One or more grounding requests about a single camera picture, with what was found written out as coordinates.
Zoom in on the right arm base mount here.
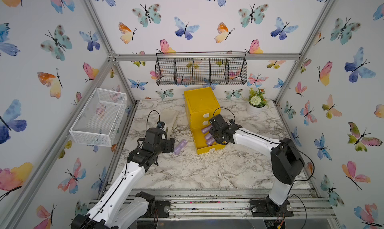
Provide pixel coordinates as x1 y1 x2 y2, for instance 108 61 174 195
250 197 294 217

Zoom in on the purple bag roll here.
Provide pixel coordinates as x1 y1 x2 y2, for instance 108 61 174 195
206 138 215 146
205 133 212 140
174 139 188 155
201 125 212 134

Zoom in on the white green work glove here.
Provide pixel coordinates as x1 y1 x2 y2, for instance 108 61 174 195
160 109 179 138

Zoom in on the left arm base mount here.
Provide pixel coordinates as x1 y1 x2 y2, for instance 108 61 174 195
135 192 171 219

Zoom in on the potted artificial plant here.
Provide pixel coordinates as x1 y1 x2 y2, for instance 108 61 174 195
247 88 268 116

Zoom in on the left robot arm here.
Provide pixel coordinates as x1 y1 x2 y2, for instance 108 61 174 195
71 121 175 229

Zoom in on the white mesh wall basket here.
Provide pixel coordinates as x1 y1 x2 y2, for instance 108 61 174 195
69 88 127 147

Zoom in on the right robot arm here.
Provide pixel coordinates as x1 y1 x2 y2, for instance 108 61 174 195
209 114 304 206

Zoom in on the yellow drawer cabinet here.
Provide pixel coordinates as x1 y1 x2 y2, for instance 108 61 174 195
184 87 225 155

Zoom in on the black wire wall basket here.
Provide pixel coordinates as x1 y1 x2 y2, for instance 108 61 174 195
154 51 248 86

